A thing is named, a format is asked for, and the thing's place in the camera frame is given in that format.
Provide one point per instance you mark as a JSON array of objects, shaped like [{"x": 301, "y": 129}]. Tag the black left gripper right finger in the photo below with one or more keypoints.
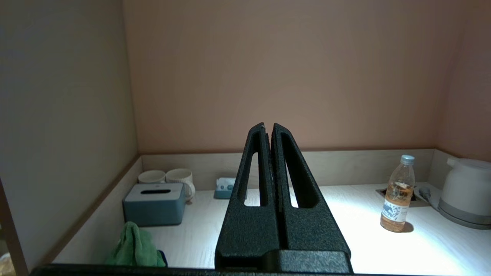
[{"x": 314, "y": 234}]

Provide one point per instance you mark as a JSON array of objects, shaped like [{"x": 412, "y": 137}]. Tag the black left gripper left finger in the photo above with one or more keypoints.
[{"x": 249, "y": 237}]

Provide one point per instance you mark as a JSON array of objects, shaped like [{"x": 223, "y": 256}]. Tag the green microfibre cloth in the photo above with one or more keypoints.
[{"x": 134, "y": 245}]

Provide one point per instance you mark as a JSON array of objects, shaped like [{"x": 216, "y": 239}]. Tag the small blue tray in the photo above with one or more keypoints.
[{"x": 222, "y": 194}]

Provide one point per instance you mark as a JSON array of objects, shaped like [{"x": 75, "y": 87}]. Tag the white sachets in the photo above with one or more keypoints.
[{"x": 224, "y": 184}]

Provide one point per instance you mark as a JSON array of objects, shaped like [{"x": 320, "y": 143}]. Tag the clear bottle orange tea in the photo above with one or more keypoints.
[{"x": 397, "y": 207}]

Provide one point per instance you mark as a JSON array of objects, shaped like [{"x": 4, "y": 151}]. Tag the white ceramic mug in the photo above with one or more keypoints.
[
  {"x": 179, "y": 176},
  {"x": 150, "y": 176}
]

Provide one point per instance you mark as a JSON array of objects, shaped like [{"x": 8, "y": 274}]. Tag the blue-grey tissue box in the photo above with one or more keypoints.
[{"x": 153, "y": 209}]

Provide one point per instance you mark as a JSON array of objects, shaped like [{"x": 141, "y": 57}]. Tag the grey kettle plug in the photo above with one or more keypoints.
[{"x": 425, "y": 193}]

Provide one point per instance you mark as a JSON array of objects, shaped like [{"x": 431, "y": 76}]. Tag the grey kettle base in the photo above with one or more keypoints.
[{"x": 460, "y": 219}]

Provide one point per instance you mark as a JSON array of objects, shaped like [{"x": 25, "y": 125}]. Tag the white electric kettle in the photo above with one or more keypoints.
[{"x": 466, "y": 184}]

